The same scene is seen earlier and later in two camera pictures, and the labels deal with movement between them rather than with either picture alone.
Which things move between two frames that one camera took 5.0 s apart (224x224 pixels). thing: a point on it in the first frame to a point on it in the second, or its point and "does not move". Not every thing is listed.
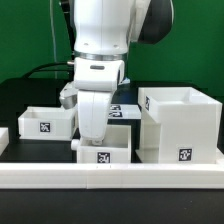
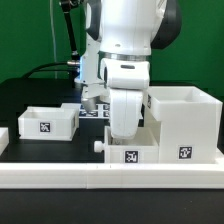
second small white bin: x=47 y=123 does not move
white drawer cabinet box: x=178 y=125 does not move
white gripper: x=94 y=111 to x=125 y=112
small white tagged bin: x=115 y=148 to x=139 y=150
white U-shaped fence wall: x=100 y=175 does not move
